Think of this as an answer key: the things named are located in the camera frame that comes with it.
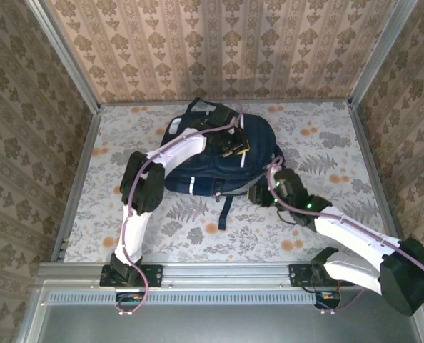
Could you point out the navy blue backpack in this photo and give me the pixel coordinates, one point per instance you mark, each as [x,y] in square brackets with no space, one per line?
[205,178]

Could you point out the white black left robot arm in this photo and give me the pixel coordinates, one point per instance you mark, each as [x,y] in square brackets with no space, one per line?
[133,236]

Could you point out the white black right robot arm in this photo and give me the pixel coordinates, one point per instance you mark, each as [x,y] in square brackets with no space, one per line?
[351,228]

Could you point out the grey metal tray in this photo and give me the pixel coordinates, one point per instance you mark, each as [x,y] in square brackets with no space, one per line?
[233,325]

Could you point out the aluminium back rail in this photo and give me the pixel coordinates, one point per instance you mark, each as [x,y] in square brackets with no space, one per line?
[155,103]

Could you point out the aluminium front frame rail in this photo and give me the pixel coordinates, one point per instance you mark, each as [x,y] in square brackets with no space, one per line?
[226,275]

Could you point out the aluminium right side rail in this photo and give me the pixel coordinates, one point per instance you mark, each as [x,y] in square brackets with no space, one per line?
[370,160]

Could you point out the aluminium left side rail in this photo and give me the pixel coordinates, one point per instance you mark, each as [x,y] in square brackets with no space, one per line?
[77,186]

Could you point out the aluminium right corner post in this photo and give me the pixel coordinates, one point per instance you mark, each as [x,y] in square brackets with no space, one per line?
[379,53]

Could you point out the aluminium corner post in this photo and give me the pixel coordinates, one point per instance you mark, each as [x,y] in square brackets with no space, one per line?
[379,53]
[65,53]

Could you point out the aluminium left corner post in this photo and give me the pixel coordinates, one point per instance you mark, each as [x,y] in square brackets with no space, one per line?
[65,53]

